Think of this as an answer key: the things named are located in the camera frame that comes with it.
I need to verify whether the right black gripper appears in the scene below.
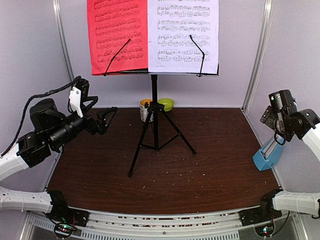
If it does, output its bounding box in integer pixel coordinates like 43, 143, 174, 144
260, 105, 295, 141

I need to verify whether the blue metronome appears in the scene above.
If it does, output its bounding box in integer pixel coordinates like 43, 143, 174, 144
252, 135, 285, 171

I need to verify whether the black music stand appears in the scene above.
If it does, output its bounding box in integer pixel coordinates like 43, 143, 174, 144
102, 34, 220, 178

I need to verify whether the red sheet music paper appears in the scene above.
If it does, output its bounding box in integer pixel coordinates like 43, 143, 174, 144
86, 0, 148, 76

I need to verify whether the white sheet music paper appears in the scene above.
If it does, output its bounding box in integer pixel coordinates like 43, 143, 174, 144
147, 0, 220, 76

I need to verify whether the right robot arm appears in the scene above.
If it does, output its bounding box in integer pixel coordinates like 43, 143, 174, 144
256, 89, 320, 221

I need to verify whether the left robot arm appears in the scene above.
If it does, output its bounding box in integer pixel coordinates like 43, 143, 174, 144
0, 76, 118, 180

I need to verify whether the white floral mug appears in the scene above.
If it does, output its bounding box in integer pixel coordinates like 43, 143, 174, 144
139, 98, 152, 122

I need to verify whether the green bowl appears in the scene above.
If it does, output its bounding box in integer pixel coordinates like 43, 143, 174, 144
158, 98, 175, 112

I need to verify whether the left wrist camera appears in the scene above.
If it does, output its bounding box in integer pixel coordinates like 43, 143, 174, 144
67, 78, 90, 118

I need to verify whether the right aluminium frame post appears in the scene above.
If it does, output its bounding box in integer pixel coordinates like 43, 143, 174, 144
242, 0, 274, 115

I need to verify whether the aluminium frame post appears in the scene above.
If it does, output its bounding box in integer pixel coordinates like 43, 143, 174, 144
52, 0, 75, 82
242, 0, 274, 115

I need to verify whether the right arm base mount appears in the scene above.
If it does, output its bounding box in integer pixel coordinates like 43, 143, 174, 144
238, 207, 282, 238

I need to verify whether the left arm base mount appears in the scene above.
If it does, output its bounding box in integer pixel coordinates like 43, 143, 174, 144
44, 208, 90, 239

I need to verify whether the front aluminium rail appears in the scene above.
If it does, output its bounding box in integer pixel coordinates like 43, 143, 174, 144
24, 209, 301, 240

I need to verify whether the left aluminium frame post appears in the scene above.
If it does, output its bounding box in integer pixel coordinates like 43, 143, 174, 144
52, 0, 75, 82

